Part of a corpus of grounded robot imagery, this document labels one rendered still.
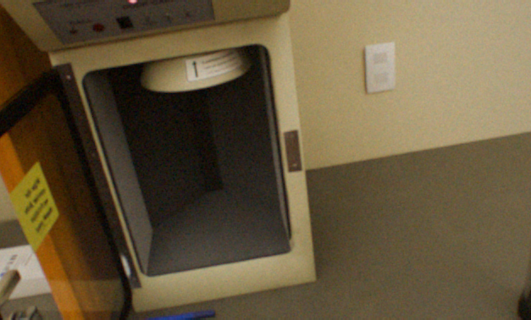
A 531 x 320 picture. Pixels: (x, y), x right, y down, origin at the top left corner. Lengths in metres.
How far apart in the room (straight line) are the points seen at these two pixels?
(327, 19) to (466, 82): 0.39
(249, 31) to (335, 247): 0.47
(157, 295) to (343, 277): 0.32
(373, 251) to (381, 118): 0.41
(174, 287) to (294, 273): 0.21
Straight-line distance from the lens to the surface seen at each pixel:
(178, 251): 0.90
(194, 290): 0.89
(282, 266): 0.87
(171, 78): 0.73
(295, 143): 0.75
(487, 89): 1.35
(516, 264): 0.96
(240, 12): 0.64
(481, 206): 1.10
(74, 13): 0.62
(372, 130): 1.27
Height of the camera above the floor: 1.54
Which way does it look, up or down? 27 degrees down
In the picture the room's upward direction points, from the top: 8 degrees counter-clockwise
